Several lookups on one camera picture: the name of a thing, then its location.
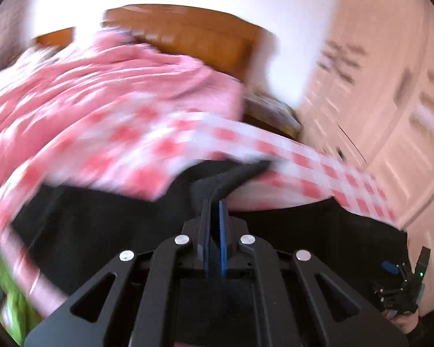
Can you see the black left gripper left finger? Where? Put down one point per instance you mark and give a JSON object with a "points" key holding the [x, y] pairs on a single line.
{"points": [[132, 300]]}

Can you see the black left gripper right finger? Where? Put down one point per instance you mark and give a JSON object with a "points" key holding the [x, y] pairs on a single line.
{"points": [[298, 300]]}

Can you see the black pants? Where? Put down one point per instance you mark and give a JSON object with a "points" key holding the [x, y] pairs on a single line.
{"points": [[71, 233]]}

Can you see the person's right hand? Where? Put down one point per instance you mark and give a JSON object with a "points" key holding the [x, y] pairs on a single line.
{"points": [[405, 322]]}

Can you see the pink checkered bed sheet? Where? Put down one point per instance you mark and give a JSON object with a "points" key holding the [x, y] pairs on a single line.
{"points": [[134, 148]]}

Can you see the pink quilt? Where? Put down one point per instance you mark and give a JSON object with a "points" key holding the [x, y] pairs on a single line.
{"points": [[44, 93]]}

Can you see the bedside table with cloth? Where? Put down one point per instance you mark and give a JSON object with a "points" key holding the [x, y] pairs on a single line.
{"points": [[270, 114]]}

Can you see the pink wooden wardrobe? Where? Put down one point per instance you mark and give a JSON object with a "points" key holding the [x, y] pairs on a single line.
{"points": [[370, 103]]}

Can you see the brown leather headboard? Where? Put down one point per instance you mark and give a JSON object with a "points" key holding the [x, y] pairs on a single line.
{"points": [[221, 40]]}

